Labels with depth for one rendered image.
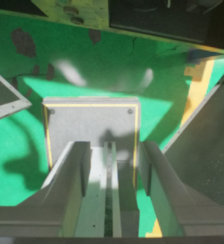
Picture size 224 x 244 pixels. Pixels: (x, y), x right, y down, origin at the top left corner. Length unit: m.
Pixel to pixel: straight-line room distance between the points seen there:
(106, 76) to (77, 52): 0.30
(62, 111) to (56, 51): 0.55
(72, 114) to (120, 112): 0.34
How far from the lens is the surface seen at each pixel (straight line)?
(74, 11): 0.68
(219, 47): 0.95
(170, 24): 0.84
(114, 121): 1.26
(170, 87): 1.63
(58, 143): 1.37
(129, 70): 1.55
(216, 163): 0.69
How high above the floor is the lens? 1.54
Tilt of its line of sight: 75 degrees down
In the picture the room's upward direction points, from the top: 179 degrees clockwise
